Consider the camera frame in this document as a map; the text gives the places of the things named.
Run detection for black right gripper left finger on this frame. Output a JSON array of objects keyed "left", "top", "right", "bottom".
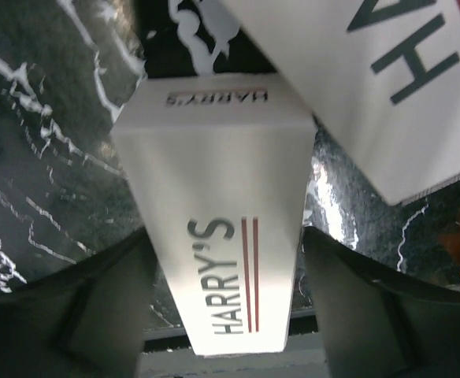
[{"left": 0, "top": 229, "right": 155, "bottom": 377}]

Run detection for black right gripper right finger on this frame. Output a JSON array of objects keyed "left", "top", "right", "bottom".
[{"left": 302, "top": 227, "right": 460, "bottom": 377}]

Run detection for white Harry's box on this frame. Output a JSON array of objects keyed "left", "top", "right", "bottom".
[
  {"left": 225, "top": 0, "right": 460, "bottom": 205},
  {"left": 111, "top": 74, "right": 316, "bottom": 357}
]

